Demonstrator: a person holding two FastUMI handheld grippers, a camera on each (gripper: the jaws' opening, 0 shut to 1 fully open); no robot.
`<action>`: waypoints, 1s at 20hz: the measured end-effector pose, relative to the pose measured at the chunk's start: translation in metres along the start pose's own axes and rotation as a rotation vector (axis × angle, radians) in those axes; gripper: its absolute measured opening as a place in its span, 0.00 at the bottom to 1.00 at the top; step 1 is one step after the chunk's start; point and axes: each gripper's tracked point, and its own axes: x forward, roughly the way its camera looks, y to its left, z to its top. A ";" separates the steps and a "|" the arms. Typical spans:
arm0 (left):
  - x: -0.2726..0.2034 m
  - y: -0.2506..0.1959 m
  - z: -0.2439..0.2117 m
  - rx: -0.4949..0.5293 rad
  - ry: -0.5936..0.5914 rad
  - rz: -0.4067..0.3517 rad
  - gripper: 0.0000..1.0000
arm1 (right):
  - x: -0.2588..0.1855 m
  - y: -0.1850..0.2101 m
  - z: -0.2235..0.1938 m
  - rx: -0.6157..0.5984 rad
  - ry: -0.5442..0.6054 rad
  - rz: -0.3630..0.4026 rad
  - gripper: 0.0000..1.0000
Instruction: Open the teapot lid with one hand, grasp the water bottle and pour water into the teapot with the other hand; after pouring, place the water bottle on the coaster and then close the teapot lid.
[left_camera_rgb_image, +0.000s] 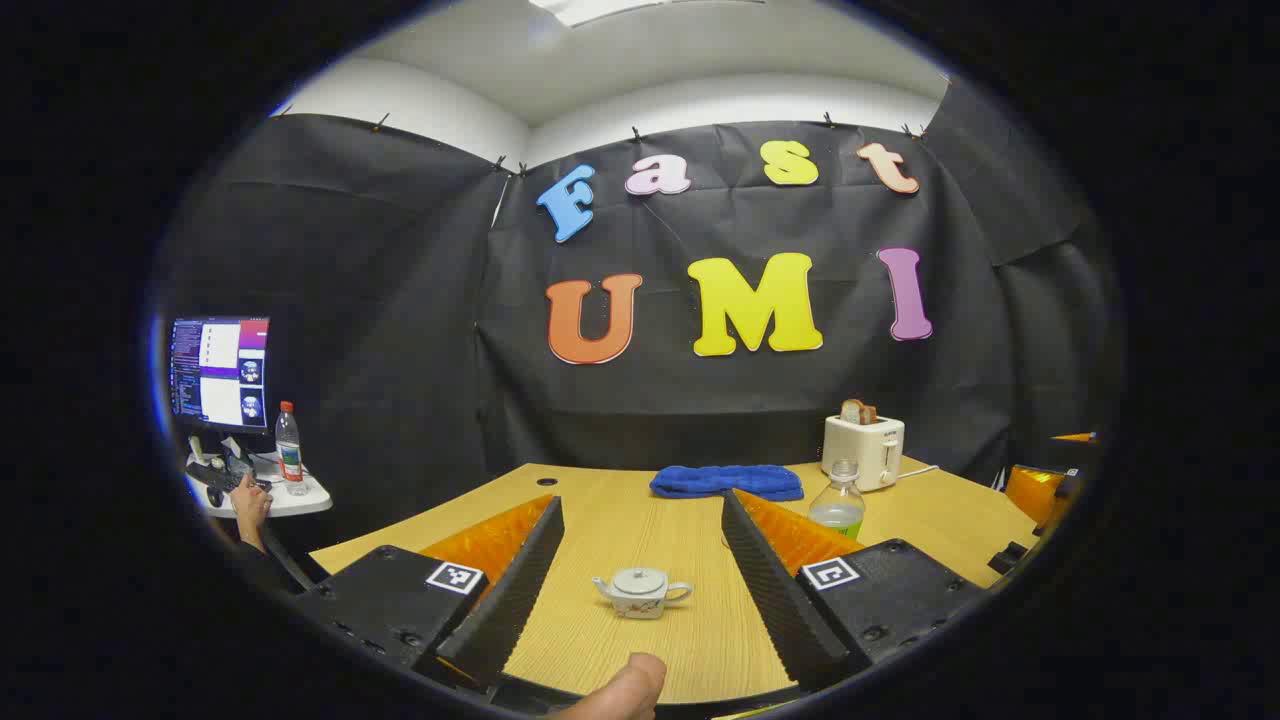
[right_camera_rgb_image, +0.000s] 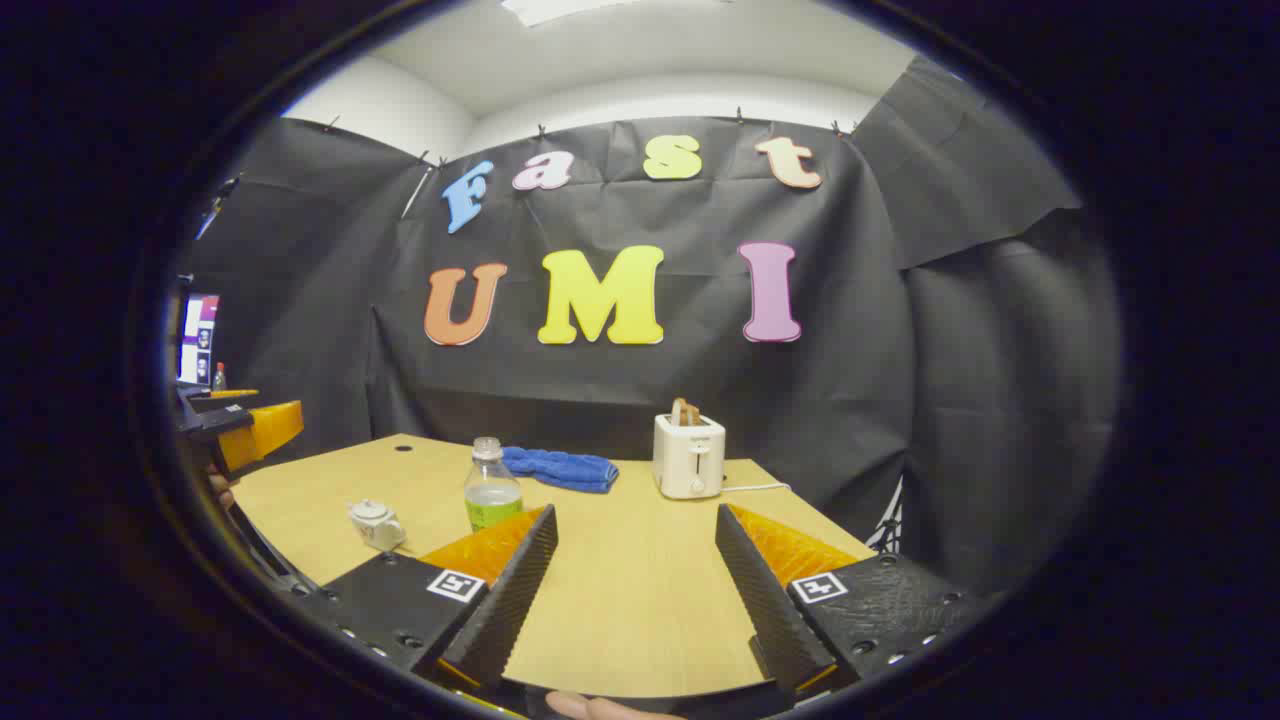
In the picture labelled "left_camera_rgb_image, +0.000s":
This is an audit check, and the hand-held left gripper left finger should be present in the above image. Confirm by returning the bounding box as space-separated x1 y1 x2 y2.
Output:
295 493 567 691

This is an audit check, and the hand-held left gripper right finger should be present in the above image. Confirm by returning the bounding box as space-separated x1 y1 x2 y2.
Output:
720 488 987 693

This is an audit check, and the green label water bottle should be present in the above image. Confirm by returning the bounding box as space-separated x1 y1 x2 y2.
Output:
808 459 867 541

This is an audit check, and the red cap plastic bottle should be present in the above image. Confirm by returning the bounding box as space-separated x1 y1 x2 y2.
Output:
275 401 308 497

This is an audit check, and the blue towel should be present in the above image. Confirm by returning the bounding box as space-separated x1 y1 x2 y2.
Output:
650 464 805 502

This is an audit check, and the white toaster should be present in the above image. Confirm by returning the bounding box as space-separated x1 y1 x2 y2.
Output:
822 414 906 492

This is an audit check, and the white side table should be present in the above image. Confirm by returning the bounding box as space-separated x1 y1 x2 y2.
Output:
185 452 333 519

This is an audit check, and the black keyboard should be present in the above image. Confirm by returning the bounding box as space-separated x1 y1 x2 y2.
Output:
185 460 271 496

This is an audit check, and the computer monitor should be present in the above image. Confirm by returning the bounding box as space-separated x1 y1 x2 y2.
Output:
168 316 271 433

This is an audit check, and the ceiling light panel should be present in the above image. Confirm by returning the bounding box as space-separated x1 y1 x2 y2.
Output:
530 0 671 26

